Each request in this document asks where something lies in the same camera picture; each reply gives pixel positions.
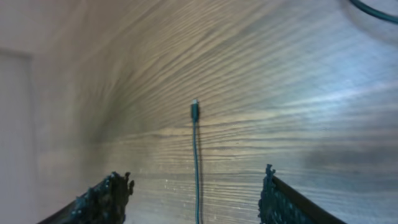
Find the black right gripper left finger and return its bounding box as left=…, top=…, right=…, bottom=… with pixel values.
left=39, top=172, right=134, bottom=224

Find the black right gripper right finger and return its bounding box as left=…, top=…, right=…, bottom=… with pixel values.
left=258, top=164, right=345, bottom=224

